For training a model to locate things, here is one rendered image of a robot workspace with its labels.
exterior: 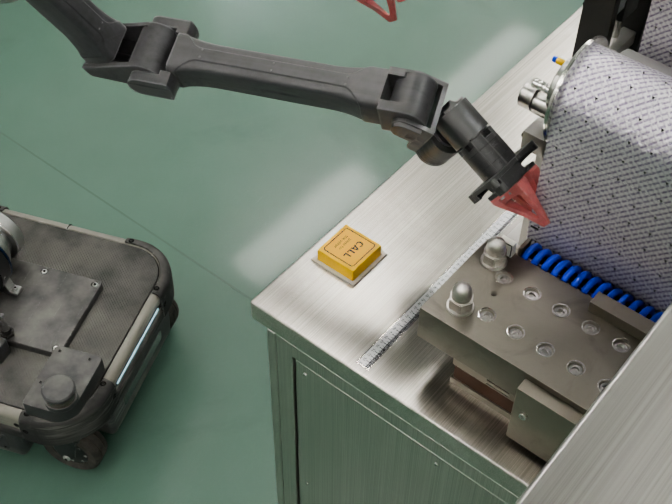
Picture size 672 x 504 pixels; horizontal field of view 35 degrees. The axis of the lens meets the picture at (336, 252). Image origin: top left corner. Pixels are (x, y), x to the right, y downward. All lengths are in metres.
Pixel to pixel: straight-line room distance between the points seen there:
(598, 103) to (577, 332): 0.30
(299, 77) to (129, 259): 1.18
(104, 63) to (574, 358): 0.77
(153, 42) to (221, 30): 2.03
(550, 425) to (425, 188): 0.53
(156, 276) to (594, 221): 1.32
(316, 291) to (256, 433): 0.97
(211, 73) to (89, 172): 1.65
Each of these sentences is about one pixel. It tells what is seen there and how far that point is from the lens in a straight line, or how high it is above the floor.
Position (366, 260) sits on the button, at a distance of 1.60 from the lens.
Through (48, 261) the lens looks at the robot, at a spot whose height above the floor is 0.24.
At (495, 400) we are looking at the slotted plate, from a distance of 1.47.
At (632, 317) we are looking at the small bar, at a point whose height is 1.05.
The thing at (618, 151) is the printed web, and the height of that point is 1.25.
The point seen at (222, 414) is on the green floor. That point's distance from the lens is 2.55.
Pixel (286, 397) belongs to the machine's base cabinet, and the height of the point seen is 0.71.
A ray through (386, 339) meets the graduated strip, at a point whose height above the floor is 0.90.
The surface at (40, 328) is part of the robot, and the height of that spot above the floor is 0.26.
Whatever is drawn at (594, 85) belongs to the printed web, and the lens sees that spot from 1.34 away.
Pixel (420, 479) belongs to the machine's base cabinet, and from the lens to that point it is 1.61.
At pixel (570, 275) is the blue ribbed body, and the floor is 1.04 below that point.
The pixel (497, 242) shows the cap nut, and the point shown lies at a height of 1.07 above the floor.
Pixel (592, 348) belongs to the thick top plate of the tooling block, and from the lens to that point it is 1.41.
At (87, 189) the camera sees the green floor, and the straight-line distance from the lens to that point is 3.08.
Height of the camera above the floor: 2.13
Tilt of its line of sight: 48 degrees down
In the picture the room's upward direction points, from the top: 1 degrees clockwise
